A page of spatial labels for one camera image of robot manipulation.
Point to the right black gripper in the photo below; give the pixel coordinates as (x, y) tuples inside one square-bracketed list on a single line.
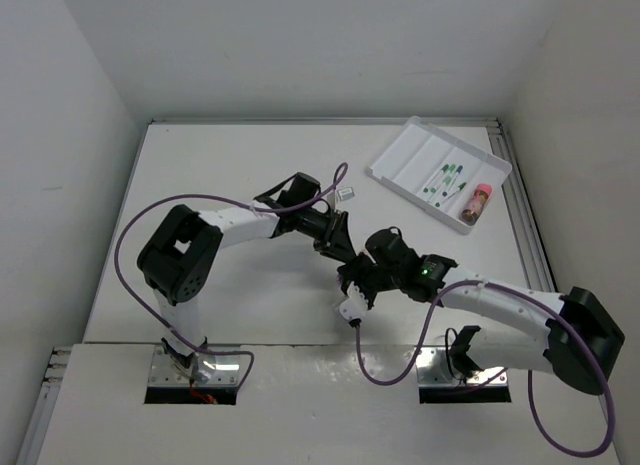
[(352, 272)]

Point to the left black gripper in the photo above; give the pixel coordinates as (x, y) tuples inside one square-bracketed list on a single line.
[(334, 239)]

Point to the pink capped clear tube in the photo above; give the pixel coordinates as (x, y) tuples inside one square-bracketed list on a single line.
[(473, 209)]

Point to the blue capped white pen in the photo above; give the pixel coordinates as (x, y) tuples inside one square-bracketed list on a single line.
[(451, 180)]

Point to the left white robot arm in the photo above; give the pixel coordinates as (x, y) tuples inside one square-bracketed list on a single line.
[(177, 259)]

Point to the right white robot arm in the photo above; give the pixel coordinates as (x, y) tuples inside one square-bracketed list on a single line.
[(571, 336)]

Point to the white divided tray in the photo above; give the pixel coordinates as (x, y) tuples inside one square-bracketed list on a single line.
[(417, 152)]

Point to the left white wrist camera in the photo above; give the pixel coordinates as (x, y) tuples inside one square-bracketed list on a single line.
[(344, 193)]

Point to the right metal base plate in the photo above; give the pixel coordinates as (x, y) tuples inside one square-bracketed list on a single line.
[(433, 372)]

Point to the metal base plate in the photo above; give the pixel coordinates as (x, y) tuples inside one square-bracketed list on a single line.
[(433, 372), (212, 371)]

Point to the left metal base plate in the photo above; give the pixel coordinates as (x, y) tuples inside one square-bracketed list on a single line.
[(212, 371)]

